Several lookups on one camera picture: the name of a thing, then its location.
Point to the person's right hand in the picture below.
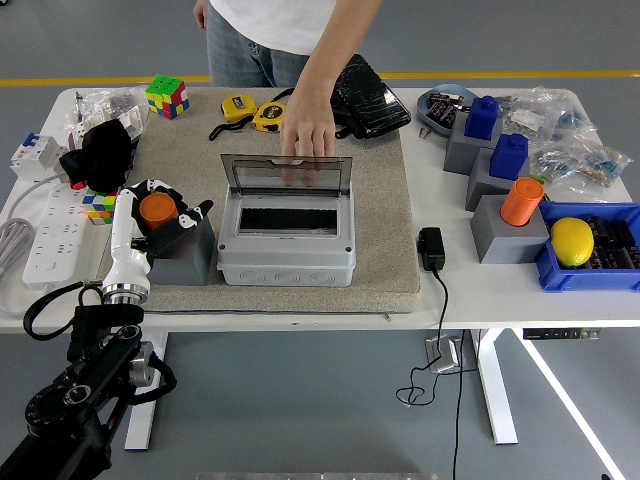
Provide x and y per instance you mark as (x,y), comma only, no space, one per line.
(200,12)

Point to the person's left hand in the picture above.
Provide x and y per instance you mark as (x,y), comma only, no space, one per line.
(310,130)

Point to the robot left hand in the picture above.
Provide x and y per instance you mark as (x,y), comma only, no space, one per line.
(122,240)

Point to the orange cylindrical battery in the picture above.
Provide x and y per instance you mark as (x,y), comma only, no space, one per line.
(522,202)
(157,212)

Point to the smoky transparent box lid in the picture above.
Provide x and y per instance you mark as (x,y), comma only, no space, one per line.
(250,172)

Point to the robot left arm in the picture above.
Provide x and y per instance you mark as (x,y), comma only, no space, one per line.
(90,350)

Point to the person's left forearm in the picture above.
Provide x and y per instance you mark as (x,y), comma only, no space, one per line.
(335,50)

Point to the grey plastic junction box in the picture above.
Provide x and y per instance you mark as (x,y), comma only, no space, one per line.
(285,260)

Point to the blue battery block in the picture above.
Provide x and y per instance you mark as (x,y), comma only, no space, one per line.
(509,157)
(482,117)

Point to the small Rubik's cube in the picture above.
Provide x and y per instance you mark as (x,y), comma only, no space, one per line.
(101,206)

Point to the yellow tape measure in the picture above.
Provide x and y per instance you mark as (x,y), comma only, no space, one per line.
(239,107)
(270,116)

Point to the grey holder block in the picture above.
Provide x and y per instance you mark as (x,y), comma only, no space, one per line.
(185,265)
(482,185)
(462,152)
(505,240)

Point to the white power strip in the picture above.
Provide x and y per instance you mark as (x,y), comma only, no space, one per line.
(55,235)

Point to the person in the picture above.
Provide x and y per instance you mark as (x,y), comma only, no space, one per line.
(270,30)

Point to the black pouch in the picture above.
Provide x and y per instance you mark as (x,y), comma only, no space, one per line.
(380,105)

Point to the black cloth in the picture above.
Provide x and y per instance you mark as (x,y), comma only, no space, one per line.
(102,155)

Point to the large Rubik's cube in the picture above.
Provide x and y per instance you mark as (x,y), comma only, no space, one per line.
(167,97)

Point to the grey-brown mat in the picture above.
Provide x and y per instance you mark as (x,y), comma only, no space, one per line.
(380,200)

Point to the small metal clip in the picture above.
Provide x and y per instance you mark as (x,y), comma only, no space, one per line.
(425,132)

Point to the blue-grey oval dish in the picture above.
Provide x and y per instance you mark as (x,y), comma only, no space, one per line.
(425,112)

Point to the white circuit breaker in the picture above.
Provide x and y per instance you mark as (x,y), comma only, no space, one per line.
(35,155)

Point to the clear bag of parts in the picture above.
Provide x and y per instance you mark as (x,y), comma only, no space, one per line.
(555,162)
(600,165)
(525,117)
(110,102)
(572,117)

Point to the black electronic components heap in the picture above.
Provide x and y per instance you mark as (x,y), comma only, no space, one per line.
(442,107)

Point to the thin metal tool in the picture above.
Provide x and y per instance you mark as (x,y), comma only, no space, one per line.
(78,107)

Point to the black power adapter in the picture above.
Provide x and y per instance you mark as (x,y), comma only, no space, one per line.
(431,248)

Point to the small green item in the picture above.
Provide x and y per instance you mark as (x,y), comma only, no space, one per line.
(537,178)

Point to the yellow lemon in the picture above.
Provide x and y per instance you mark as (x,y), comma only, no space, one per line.
(572,242)

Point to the blue plastic bin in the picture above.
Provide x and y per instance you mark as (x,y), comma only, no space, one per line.
(585,280)

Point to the black table control panel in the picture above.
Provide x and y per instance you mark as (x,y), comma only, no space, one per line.
(562,333)

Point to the black capacitors heap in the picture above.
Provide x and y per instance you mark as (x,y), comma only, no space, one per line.
(615,240)

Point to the silver metal bracket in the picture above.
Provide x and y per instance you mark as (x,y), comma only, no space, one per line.
(442,357)

